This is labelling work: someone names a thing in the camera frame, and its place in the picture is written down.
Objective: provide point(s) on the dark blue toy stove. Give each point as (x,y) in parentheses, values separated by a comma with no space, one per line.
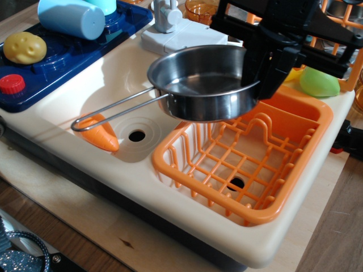
(67,56)

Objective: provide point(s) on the orange plastic drying rack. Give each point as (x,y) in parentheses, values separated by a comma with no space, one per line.
(246,168)

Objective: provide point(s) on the light blue plastic cup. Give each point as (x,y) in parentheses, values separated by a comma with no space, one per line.
(75,18)

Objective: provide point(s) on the grey toy faucet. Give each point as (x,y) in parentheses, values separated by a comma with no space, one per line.
(171,32)

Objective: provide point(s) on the stainless steel pan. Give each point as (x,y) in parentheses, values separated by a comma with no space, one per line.
(196,84)

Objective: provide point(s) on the orange wire basket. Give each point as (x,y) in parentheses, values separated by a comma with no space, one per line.
(289,23)

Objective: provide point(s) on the steel pot in basket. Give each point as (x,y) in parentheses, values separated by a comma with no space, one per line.
(348,16)

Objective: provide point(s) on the light wooden board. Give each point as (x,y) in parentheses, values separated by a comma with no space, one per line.
(92,232)

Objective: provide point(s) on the teal plastic cup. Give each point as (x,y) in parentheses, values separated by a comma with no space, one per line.
(108,6)

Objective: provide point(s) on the orange toy carrot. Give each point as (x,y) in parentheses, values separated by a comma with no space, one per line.
(102,136)

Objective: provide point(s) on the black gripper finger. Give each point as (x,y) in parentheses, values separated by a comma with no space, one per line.
(257,59)
(273,76)

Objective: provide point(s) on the cream toy sink unit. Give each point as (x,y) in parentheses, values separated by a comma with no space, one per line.
(132,173)

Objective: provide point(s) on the orange transparent bowl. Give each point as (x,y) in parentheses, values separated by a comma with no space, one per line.
(201,11)

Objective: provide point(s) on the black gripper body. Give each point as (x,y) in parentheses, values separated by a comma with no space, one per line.
(233,19)

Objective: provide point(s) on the green toy vegetable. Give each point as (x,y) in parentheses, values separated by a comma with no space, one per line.
(318,84)

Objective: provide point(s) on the yellow toy potato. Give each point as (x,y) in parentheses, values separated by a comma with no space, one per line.
(24,48)

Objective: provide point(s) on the black red clamp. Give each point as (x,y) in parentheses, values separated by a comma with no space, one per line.
(349,139)

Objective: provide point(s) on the red stove knob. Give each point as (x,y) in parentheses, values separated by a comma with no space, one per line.
(12,84)

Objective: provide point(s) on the yellow toy fruit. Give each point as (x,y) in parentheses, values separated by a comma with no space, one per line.
(294,74)

